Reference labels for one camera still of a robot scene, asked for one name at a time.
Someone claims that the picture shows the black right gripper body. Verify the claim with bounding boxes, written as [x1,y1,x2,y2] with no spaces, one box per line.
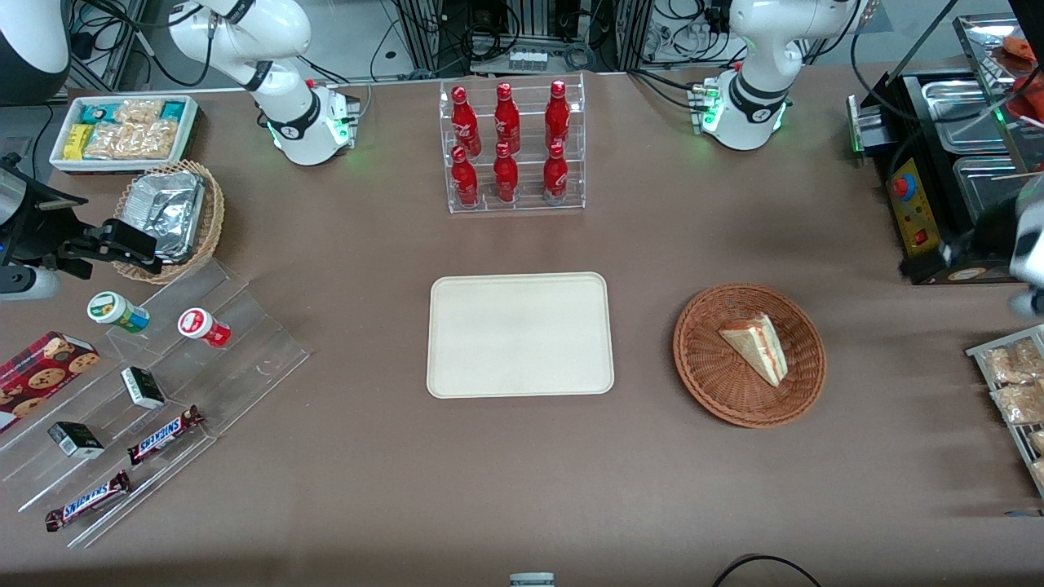
[16,184,112,267]

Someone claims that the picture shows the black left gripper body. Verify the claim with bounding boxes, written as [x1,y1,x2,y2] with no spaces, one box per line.
[956,201,1022,271]

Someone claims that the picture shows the light tan wicker basket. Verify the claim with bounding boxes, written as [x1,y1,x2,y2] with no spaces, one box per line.
[113,160,226,285]

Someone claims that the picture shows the wrapped triangle sandwich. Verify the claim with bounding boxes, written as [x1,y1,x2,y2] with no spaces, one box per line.
[718,313,790,388]

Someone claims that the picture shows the brown round wicker basket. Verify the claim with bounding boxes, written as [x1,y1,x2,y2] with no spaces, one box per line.
[673,283,828,429]

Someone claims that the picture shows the cream plastic serving tray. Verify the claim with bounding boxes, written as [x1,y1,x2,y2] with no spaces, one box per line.
[427,272,615,399]

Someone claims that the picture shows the stainless steel food pan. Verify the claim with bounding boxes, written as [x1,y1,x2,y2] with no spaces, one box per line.
[920,79,1014,155]
[952,154,1044,226]

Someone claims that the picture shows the stacked aluminium foil containers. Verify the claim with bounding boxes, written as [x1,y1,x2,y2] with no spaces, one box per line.
[122,170,206,263]

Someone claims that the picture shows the green lidded yogurt cup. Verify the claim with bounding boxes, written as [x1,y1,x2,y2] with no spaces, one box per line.
[87,291,151,334]

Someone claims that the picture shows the yellow control panel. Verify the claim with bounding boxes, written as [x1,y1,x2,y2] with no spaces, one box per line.
[886,158,940,258]

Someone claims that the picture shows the clear bag of nuts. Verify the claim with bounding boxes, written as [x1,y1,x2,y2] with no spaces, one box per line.
[85,99,179,161]

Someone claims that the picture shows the red lidded yogurt cup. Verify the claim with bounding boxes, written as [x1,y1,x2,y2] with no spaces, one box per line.
[178,307,232,349]

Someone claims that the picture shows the red chocolate chip cookie box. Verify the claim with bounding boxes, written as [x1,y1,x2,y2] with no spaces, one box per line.
[0,331,101,435]

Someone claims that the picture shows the white rectangular snack bin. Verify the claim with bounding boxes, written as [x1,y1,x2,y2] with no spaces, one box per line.
[49,95,201,174]

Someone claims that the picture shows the wrapped bread pack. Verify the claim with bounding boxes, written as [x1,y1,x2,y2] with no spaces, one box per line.
[990,381,1044,426]
[981,339,1044,385]

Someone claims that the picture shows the small dark green box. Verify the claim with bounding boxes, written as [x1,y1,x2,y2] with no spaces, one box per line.
[46,421,106,460]
[120,366,167,411]

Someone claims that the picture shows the black food warmer appliance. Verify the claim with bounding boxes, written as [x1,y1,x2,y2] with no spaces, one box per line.
[848,68,1044,287]

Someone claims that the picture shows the grey module with green light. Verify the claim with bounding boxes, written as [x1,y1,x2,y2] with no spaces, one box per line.
[846,94,900,161]

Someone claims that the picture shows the clear acrylic tiered stand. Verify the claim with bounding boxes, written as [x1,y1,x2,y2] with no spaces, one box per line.
[104,258,312,435]
[0,359,219,549]

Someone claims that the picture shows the glass display shelf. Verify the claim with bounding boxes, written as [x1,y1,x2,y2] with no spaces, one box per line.
[952,11,1044,177]

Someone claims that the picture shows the Snickers chocolate bar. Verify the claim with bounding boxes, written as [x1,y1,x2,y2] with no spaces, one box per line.
[44,470,132,533]
[127,404,204,466]

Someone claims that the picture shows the red cola bottle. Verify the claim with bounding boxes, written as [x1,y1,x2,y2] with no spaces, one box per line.
[542,140,570,204]
[493,142,520,205]
[450,145,480,208]
[493,82,522,156]
[450,86,481,158]
[544,79,572,152]

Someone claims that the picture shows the clear acrylic bottle rack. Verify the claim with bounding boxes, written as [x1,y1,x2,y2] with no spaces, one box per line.
[438,73,587,215]

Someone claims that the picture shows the metal wire rack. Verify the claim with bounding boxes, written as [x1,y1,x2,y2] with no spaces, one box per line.
[966,324,1044,499]

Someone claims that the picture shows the black cable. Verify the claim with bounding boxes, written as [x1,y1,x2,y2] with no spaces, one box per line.
[711,553,824,587]

